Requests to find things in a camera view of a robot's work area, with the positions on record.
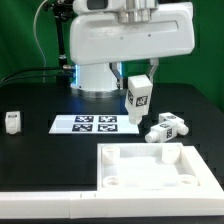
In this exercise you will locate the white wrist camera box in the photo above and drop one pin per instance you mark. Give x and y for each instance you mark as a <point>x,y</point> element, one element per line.
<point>97,6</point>

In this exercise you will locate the white L-shaped fence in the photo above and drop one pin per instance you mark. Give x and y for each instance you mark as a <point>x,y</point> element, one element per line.
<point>205,199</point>

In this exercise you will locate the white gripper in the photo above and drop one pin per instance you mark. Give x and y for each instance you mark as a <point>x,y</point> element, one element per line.
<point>117,32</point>

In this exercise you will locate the black camera stand pole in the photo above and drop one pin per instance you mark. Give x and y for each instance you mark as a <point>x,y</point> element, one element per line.
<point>63,12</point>

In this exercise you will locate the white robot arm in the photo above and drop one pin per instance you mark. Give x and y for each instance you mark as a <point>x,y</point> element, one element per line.
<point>97,80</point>

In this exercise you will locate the white square table top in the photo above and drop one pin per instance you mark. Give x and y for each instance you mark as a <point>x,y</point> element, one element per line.
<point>143,166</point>

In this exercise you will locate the white sheet with tags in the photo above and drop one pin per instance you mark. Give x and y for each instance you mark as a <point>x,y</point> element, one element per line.
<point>93,124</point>

